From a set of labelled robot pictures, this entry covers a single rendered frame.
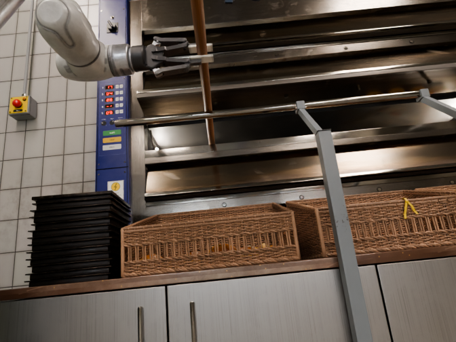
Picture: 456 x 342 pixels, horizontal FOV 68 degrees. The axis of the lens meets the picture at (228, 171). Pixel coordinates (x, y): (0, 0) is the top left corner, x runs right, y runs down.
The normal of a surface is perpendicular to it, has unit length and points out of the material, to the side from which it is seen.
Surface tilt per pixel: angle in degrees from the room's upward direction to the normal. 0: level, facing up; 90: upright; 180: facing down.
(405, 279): 90
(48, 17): 105
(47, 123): 90
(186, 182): 70
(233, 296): 90
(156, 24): 90
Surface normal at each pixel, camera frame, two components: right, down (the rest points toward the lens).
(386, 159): -0.06, -0.60
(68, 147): -0.03, -0.29
